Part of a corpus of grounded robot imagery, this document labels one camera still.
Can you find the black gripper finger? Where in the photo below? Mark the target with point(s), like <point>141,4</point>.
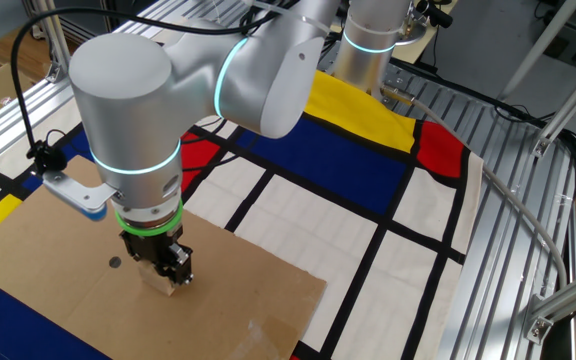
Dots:
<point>143,261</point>
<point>180,265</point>

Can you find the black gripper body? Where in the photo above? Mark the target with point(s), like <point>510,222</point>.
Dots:
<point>153,247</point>

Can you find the small wooden block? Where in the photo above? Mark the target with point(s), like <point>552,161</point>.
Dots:
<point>163,286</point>

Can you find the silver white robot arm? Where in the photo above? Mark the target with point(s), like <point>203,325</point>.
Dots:
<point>193,90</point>

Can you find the colour block patterned cloth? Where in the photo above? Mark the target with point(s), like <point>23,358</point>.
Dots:
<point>318,235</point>

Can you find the brown cardboard sheet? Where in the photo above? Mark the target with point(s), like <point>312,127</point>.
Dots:
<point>168,315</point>

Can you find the dark equipment cabinet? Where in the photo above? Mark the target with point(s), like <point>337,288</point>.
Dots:
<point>88,15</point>

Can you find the black webcam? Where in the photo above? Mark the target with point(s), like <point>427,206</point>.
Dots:
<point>433,12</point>

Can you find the pale grey slanted leg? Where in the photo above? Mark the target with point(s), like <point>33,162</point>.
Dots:
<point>543,45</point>

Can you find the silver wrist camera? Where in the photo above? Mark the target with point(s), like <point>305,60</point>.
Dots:
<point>75,192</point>

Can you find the aluminium table edge rail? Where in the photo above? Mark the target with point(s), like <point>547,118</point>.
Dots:
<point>8,125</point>

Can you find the aluminium frame strut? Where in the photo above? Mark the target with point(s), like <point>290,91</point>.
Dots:
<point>573,102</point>
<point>568,297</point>
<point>53,45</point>

